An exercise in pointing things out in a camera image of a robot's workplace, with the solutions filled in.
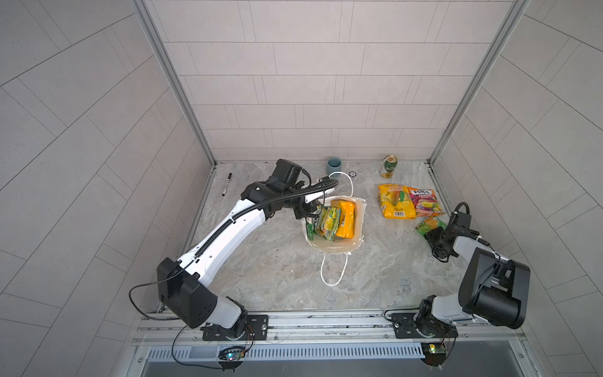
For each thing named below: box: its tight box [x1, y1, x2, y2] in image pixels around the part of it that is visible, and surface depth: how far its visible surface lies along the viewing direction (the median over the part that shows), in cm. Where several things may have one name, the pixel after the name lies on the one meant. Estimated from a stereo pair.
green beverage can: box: [383, 153, 399, 173], surface depth 107 cm
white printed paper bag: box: [301, 195, 367, 255], surface depth 84 cm
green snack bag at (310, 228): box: [305, 216, 316, 242], surface depth 82 cm
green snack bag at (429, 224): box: [416, 215, 447, 237], surface depth 95 cm
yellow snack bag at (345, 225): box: [330, 199, 356, 239], surface depth 82 cm
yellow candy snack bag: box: [377, 183, 417, 220], surface depth 98 cm
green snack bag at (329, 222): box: [316, 206, 342, 242], surface depth 88 cm
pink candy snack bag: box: [406, 186, 446, 217], surface depth 101 cm
